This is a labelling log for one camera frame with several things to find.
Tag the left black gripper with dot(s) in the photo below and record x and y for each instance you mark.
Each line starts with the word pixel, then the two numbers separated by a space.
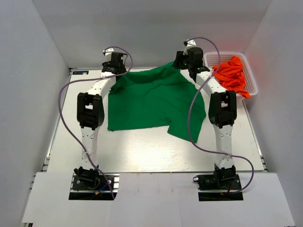
pixel 106 64

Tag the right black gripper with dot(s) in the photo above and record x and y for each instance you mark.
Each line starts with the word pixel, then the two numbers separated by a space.
pixel 180 57

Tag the green t shirt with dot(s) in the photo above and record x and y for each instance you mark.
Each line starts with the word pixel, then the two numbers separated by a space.
pixel 154 98

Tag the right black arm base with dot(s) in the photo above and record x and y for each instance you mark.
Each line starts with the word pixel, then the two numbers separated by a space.
pixel 210 190

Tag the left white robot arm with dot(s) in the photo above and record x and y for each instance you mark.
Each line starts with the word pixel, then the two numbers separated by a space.
pixel 90 115

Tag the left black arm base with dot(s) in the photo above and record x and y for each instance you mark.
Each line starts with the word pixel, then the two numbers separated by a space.
pixel 94 190

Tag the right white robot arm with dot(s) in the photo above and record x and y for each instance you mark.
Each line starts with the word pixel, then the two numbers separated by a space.
pixel 222 114

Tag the white plastic basket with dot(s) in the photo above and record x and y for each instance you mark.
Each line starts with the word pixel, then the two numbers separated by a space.
pixel 213 58

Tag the orange t shirt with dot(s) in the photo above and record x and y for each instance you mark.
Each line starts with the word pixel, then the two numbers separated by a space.
pixel 230 75

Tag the blue table label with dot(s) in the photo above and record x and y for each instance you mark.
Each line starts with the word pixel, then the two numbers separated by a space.
pixel 80 72

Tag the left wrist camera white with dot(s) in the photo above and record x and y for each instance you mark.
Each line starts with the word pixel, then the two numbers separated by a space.
pixel 108 51

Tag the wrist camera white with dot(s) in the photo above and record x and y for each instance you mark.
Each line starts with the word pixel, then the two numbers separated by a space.
pixel 108 51
pixel 189 44

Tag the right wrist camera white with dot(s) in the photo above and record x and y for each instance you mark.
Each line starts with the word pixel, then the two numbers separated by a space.
pixel 189 44

